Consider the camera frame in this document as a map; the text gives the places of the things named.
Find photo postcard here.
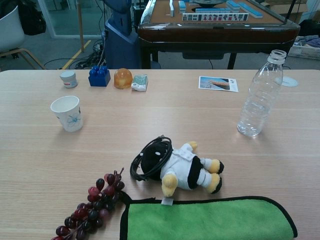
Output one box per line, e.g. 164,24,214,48
198,75,240,93

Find row of mahjong tiles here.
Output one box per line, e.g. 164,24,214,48
181,12,250,22

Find green microfiber cloth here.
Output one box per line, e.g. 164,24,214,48
119,195,299,240

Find black bag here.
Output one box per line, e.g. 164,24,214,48
17,0,47,36

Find white plastic crate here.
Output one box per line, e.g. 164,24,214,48
287,37,320,61

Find blue toy building block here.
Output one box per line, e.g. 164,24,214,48
88,65,111,88

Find clear plastic bottle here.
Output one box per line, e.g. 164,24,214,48
236,49,287,137

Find small green white packet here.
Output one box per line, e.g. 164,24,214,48
130,74,149,93

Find white paper cup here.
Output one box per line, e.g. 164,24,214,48
50,95,84,133

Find white round grommet cover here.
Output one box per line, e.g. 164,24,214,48
274,76,300,88

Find blue machine base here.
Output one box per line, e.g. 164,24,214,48
103,0,141,70

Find white chair wooden legs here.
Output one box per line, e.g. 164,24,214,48
0,4,46,71

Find dark red plastic grapes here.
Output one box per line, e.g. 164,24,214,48
51,167,126,240

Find brown mahjong table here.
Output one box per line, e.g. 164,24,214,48
137,0,301,70

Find small white jar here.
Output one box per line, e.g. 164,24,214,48
59,70,79,89

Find orange translucent dome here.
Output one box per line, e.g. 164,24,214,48
113,67,133,90

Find tangled black floor cables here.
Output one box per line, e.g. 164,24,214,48
44,41,108,70

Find wooden post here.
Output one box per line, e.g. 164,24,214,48
76,0,85,53

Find black coiled cable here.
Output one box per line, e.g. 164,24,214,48
129,134,174,182

